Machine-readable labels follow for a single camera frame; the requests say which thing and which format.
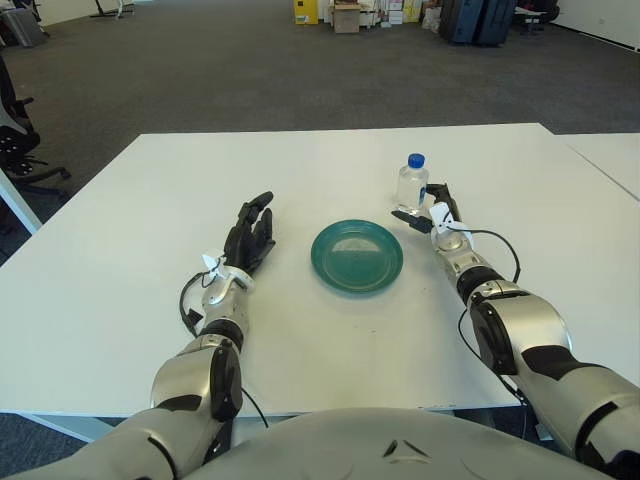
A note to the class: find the yellow box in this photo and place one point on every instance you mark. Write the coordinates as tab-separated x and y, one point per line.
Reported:
305	11

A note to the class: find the white desk leg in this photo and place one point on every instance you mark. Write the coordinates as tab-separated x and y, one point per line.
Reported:
20	205

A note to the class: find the black white mesh office chair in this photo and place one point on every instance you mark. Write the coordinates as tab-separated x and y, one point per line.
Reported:
15	145

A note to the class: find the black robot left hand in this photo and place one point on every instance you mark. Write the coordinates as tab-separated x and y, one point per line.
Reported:
247	245

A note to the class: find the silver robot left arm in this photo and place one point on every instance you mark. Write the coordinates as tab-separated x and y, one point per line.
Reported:
190	375

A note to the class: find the black rolling chair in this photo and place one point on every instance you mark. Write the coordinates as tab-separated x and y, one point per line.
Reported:
532	17

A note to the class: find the dark blue suitcase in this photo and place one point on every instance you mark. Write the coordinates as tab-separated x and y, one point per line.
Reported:
495	22

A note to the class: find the clear bottle with blue cap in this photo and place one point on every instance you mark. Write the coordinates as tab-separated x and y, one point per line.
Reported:
412	187

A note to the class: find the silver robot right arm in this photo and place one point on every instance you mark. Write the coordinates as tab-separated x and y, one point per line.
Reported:
530	325

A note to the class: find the grey hard case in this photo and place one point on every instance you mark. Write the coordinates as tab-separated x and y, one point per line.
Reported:
25	27

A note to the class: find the black desk frame legs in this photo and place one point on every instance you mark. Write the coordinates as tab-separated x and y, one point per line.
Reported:
97	6

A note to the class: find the green round plate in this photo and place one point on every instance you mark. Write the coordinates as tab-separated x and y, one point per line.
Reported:
357	270

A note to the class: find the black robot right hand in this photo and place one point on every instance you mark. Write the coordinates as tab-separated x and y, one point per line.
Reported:
417	224

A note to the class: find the white carton stack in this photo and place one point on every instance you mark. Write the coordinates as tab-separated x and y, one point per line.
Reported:
397	11

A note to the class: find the black suitcase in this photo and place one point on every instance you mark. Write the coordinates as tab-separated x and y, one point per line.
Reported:
450	22

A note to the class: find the white plastic bag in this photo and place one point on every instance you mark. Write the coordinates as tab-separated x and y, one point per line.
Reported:
431	19

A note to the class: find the grey robot torso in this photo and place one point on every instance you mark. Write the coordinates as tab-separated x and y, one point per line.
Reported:
350	445

